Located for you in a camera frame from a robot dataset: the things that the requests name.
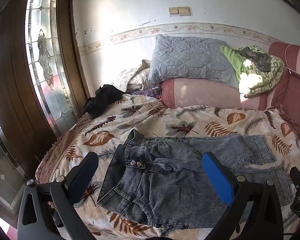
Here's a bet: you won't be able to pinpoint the red pink padded bed rail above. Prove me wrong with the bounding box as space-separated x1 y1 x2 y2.
259 41 300 140

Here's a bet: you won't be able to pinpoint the black cloth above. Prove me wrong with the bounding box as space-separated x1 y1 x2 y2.
83 84 126 119

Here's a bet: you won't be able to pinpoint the leaf print fleece blanket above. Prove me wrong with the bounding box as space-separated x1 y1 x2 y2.
36 94 300 240

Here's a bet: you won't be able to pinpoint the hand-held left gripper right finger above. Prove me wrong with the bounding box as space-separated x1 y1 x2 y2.
201 151 283 240

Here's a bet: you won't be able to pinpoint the grey quilted pillow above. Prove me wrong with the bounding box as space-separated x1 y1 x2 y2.
147 34 240 89

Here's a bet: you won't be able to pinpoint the brown ruffled bedspread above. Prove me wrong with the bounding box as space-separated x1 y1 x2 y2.
36 114 95 183

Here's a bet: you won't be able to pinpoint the pink padded bolster cushion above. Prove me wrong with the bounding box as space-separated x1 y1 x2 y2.
159 78 268 111

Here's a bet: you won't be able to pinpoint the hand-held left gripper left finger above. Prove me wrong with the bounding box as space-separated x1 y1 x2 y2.
17 151 99 240

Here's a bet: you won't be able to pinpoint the dark grey cloth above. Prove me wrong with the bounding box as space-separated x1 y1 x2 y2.
239 47 274 73

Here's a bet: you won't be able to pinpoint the green patterned quilt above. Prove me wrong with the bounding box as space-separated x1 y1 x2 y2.
220 45 286 99

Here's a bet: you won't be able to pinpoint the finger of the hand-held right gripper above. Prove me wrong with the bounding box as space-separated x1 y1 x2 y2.
289 166 300 193

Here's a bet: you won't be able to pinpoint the wooden door with stained glass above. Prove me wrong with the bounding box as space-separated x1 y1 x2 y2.
0 0 91 222

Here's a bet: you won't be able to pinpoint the beige pillow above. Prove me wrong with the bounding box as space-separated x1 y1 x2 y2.
112 59 152 92

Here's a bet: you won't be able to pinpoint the purple plastic packet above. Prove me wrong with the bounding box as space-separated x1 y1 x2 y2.
130 87 162 98

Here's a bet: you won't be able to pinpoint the grey denim pants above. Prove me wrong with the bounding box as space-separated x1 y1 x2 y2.
97 129 294 229

